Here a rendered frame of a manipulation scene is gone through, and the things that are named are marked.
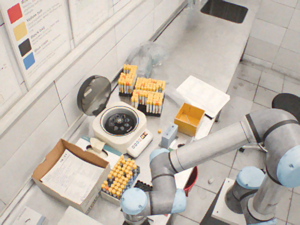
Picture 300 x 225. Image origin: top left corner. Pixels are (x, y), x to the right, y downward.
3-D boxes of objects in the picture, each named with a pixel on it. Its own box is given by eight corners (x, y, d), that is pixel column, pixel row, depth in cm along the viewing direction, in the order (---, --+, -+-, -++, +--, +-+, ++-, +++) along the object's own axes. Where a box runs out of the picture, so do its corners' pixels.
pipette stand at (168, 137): (169, 151, 143) (171, 140, 135) (158, 145, 145) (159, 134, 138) (178, 137, 149) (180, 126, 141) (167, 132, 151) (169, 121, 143)
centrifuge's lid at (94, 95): (77, 91, 124) (66, 86, 128) (90, 128, 142) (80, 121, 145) (108, 67, 135) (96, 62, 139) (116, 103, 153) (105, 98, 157)
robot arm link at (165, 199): (182, 173, 84) (147, 177, 83) (188, 206, 76) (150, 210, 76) (179, 185, 90) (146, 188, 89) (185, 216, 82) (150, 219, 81)
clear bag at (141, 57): (147, 84, 175) (147, 62, 160) (120, 81, 177) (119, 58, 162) (155, 60, 191) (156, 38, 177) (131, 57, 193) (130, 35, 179)
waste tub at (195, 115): (194, 138, 148) (197, 127, 141) (172, 129, 152) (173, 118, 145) (203, 121, 156) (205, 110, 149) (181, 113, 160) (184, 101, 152)
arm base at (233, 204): (260, 194, 122) (267, 185, 115) (246, 219, 114) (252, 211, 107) (233, 179, 129) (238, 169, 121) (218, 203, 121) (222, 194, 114)
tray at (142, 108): (163, 105, 163) (163, 103, 161) (160, 117, 158) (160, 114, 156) (134, 102, 165) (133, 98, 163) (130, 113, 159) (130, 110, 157)
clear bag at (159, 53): (151, 69, 185) (151, 52, 174) (136, 57, 193) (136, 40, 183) (173, 58, 193) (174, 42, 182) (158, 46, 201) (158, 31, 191)
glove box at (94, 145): (113, 175, 133) (111, 166, 125) (74, 156, 139) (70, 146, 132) (125, 157, 140) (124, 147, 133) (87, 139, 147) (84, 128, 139)
